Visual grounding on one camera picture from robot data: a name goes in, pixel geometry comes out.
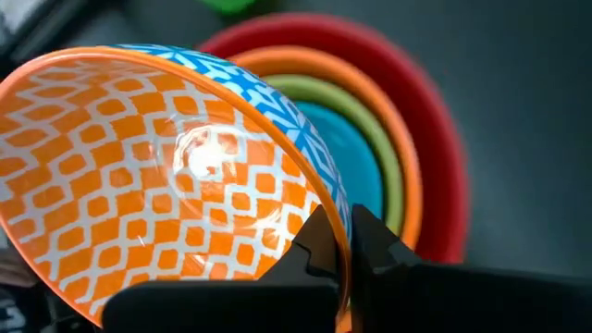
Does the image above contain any large orange plastic bowl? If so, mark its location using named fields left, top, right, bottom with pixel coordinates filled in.
left=228, top=44, right=425, bottom=252

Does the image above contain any blue white patterned ceramic bowl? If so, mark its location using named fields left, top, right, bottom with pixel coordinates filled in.
left=0, top=43, right=355, bottom=330

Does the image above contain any blue plastic bowl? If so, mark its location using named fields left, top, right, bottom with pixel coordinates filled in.
left=293, top=100, right=386, bottom=219

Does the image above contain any small green object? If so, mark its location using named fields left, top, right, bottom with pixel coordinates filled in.
left=196, top=0, right=258, bottom=14

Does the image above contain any green plastic bowl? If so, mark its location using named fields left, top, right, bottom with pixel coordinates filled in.
left=262, top=73, right=406, bottom=236

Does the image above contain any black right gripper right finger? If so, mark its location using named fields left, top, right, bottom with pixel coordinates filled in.
left=350, top=204, right=592, bottom=333

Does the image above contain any large red plastic bowl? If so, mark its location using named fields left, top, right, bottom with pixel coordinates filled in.
left=197, top=12, right=472, bottom=265

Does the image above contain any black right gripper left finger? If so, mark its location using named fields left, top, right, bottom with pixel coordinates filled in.
left=101, top=203, right=346, bottom=333

